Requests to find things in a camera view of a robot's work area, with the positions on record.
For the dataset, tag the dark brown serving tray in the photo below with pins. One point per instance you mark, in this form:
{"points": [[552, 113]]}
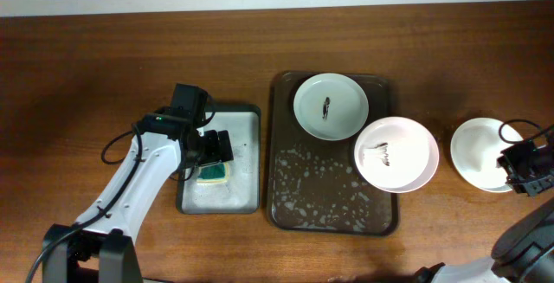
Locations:
{"points": [[313, 184]]}

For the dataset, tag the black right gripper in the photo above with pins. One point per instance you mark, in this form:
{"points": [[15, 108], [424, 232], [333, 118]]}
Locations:
{"points": [[518, 183]]}

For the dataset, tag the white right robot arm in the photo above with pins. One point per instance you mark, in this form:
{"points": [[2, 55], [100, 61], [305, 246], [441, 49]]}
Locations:
{"points": [[524, 253]]}

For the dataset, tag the cream white plate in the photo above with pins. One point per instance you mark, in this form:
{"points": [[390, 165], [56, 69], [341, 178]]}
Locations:
{"points": [[475, 147]]}

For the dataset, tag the green yellow sponge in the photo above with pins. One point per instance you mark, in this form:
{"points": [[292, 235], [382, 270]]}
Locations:
{"points": [[216, 173]]}

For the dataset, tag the grey soapy tray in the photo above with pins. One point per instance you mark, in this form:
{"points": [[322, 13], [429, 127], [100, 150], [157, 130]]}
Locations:
{"points": [[240, 194]]}

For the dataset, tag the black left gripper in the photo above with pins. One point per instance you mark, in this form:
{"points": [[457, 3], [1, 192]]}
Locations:
{"points": [[214, 154]]}

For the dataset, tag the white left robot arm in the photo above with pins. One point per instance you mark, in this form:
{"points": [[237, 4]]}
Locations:
{"points": [[100, 245]]}

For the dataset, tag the pale green stained plate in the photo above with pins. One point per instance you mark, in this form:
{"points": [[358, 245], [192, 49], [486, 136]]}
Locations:
{"points": [[330, 106]]}

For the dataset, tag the pink white plate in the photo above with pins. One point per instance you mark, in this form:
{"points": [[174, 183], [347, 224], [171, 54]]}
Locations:
{"points": [[396, 155]]}

